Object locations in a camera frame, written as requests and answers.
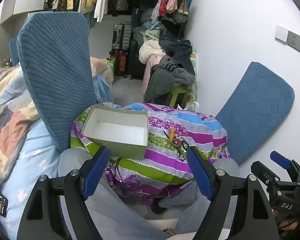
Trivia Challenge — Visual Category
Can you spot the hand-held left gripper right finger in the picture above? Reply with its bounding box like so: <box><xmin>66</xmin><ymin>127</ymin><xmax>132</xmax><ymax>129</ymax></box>
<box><xmin>187</xmin><ymin>145</ymin><xmax>280</xmax><ymax>240</ymax></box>

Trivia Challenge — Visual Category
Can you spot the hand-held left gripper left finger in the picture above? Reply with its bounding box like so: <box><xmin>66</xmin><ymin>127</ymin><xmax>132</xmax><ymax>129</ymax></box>
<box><xmin>17</xmin><ymin>146</ymin><xmax>110</xmax><ymax>240</ymax></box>

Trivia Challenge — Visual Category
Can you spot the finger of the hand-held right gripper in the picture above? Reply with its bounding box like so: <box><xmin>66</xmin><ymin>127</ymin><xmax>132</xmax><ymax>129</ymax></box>
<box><xmin>250</xmin><ymin>161</ymin><xmax>300</xmax><ymax>193</ymax></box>
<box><xmin>270</xmin><ymin>151</ymin><xmax>300</xmax><ymax>180</ymax></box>

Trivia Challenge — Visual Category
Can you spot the white cardboard box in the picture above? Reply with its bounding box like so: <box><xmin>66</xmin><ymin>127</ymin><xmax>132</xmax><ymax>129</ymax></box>
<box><xmin>80</xmin><ymin>105</ymin><xmax>149</xmax><ymax>160</ymax></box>

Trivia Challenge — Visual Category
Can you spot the silver bangle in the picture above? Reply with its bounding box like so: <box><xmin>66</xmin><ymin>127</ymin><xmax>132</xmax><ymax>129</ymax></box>
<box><xmin>157</xmin><ymin>136</ymin><xmax>175</xmax><ymax>149</ymax></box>

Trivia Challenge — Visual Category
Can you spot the person's right hand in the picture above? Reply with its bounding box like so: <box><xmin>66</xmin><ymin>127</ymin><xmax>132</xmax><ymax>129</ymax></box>
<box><xmin>273</xmin><ymin>210</ymin><xmax>300</xmax><ymax>230</ymax></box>

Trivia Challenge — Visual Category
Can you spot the person's right leg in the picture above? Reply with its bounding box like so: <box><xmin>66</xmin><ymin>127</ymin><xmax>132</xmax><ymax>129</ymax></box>
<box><xmin>162</xmin><ymin>157</ymin><xmax>240</xmax><ymax>240</ymax></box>

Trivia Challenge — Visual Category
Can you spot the floral striped cloth bundle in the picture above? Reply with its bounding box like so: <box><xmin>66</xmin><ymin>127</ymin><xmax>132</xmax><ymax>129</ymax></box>
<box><xmin>70</xmin><ymin>102</ymin><xmax>232</xmax><ymax>207</ymax></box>

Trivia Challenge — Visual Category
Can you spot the flat blue quilted cushion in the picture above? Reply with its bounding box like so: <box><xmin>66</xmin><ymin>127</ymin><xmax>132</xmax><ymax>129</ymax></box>
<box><xmin>215</xmin><ymin>61</ymin><xmax>295</xmax><ymax>166</ymax></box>

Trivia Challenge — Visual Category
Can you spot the light blue bed sheet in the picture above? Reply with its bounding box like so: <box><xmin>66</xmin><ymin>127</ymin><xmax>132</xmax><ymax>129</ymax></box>
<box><xmin>0</xmin><ymin>117</ymin><xmax>65</xmax><ymax>232</ymax></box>

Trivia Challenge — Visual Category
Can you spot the green plastic stool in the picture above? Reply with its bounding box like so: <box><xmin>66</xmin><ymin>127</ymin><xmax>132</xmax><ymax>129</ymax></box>
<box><xmin>165</xmin><ymin>86</ymin><xmax>188</xmax><ymax>108</ymax></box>

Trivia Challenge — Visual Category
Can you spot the light blue cloth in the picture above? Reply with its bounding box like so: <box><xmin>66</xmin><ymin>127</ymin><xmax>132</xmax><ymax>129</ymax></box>
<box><xmin>93</xmin><ymin>76</ymin><xmax>116</xmax><ymax>104</ymax></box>

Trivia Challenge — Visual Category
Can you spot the floral printed bag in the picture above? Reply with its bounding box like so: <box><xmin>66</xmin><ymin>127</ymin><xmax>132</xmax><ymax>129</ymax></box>
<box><xmin>187</xmin><ymin>52</ymin><xmax>198</xmax><ymax>106</ymax></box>

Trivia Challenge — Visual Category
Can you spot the grey hoodie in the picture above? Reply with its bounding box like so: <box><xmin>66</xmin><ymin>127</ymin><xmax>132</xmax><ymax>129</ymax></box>
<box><xmin>143</xmin><ymin>55</ymin><xmax>197</xmax><ymax>103</ymax></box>

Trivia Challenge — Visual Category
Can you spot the patchwork quilt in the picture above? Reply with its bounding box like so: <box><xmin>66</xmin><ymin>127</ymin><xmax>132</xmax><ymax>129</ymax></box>
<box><xmin>0</xmin><ymin>66</ymin><xmax>40</xmax><ymax>188</ymax></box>

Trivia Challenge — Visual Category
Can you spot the clear bag of cream bedding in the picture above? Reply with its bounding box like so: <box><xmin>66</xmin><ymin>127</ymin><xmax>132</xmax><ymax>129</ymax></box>
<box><xmin>90</xmin><ymin>56</ymin><xmax>114</xmax><ymax>85</ymax></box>

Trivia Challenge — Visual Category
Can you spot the red suitcase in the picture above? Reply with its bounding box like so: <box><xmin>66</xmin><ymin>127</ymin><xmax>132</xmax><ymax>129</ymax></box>
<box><xmin>109</xmin><ymin>51</ymin><xmax>129</xmax><ymax>77</ymax></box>

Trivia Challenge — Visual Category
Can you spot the pink garment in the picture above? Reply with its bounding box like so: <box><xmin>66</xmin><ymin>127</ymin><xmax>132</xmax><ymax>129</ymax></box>
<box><xmin>142</xmin><ymin>55</ymin><xmax>163</xmax><ymax>88</ymax></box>

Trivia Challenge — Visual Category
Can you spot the black suitcase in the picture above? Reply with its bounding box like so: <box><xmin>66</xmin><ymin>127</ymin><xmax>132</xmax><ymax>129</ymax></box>
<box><xmin>127</xmin><ymin>39</ymin><xmax>147</xmax><ymax>80</ymax></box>

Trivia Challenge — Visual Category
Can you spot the dark navy jacket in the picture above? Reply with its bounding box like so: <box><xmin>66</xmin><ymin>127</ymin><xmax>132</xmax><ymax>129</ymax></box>
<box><xmin>159</xmin><ymin>32</ymin><xmax>193</xmax><ymax>67</ymax></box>

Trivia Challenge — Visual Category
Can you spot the cream puffer jacket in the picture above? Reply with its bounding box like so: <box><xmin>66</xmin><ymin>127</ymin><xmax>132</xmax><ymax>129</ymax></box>
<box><xmin>139</xmin><ymin>40</ymin><xmax>166</xmax><ymax>63</ymax></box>

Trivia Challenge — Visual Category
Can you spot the grey suitcase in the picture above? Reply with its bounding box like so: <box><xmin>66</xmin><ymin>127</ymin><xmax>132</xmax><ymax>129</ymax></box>
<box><xmin>112</xmin><ymin>24</ymin><xmax>132</xmax><ymax>52</ymax></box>

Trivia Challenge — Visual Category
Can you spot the heap of mixed clothes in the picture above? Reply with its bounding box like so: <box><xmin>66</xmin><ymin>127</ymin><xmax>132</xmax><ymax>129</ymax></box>
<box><xmin>131</xmin><ymin>6</ymin><xmax>188</xmax><ymax>42</ymax></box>

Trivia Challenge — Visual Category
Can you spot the white hanging garment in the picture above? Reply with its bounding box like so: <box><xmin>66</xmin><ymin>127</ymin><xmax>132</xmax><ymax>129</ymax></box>
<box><xmin>94</xmin><ymin>0</ymin><xmax>111</xmax><ymax>23</ymax></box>

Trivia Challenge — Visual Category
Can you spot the hanging underwear cluster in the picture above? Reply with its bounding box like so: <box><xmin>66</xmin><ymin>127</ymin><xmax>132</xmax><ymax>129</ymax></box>
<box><xmin>150</xmin><ymin>0</ymin><xmax>188</xmax><ymax>23</ymax></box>

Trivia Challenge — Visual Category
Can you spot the black cord necklace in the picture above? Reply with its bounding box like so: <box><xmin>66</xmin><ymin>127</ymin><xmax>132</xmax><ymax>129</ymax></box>
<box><xmin>163</xmin><ymin>130</ymin><xmax>191</xmax><ymax>162</ymax></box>

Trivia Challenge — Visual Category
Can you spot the white wall switch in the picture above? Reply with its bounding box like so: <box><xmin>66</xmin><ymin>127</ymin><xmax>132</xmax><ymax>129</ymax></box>
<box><xmin>275</xmin><ymin>25</ymin><xmax>289</xmax><ymax>42</ymax></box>

